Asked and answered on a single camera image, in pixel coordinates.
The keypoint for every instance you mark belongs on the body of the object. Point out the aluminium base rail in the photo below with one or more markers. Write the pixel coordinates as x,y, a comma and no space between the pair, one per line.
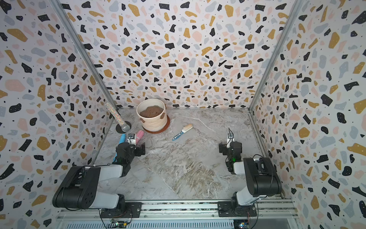
187,214

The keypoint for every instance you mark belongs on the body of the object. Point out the terracotta saucer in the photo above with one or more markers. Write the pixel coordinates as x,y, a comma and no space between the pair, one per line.
164,128

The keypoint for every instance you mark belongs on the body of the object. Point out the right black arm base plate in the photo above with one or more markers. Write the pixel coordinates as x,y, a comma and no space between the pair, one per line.
229,209

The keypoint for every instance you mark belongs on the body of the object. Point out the blue silicone tool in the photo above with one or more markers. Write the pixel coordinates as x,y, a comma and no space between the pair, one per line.
122,140

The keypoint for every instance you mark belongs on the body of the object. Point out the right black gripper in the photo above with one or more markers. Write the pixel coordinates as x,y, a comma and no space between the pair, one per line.
225,147

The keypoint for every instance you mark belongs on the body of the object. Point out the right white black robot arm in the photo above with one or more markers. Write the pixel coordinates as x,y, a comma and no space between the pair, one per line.
261,178

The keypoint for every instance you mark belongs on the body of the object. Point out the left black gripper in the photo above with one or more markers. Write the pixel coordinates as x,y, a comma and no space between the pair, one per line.
140,149

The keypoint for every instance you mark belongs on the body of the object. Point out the pink silicone tool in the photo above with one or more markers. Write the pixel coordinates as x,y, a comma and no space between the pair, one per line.
138,136

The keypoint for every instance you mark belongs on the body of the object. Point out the cream ceramic pot with mud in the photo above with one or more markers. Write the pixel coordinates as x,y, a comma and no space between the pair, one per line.
152,113

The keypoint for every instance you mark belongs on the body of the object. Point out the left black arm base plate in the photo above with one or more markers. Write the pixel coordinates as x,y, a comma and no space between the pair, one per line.
125,210

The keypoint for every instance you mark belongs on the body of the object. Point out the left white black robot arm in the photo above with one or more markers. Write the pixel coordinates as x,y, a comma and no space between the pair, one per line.
79,189

